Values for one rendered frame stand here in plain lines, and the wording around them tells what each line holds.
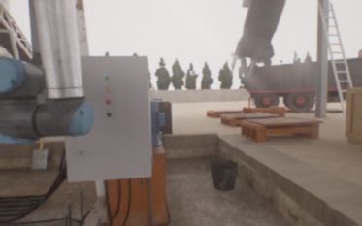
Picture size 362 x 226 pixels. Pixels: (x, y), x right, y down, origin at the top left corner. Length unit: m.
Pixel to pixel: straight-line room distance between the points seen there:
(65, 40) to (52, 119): 0.20
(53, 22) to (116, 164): 0.67
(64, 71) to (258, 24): 0.46
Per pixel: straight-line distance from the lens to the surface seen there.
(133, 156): 0.96
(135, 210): 1.71
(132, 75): 0.93
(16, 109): 0.61
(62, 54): 0.54
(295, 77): 9.01
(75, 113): 0.52
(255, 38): 0.48
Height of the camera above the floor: 1.04
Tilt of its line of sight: 4 degrees down
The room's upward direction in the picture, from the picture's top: 1 degrees counter-clockwise
